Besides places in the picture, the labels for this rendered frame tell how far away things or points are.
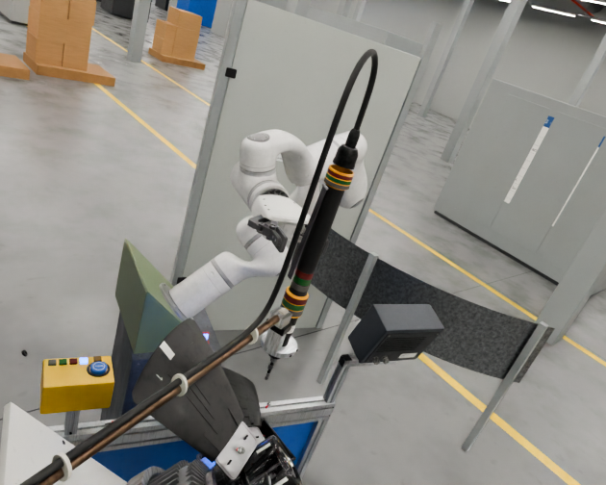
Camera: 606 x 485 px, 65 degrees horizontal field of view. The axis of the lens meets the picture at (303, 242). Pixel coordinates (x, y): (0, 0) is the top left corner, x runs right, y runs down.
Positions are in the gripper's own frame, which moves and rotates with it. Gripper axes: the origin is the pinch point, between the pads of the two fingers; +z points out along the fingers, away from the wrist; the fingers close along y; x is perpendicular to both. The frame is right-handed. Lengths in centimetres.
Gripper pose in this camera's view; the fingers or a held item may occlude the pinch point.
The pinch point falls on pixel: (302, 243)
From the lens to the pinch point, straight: 85.7
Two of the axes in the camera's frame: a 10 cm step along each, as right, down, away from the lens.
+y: -8.6, -0.7, -5.0
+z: 4.0, 5.0, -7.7
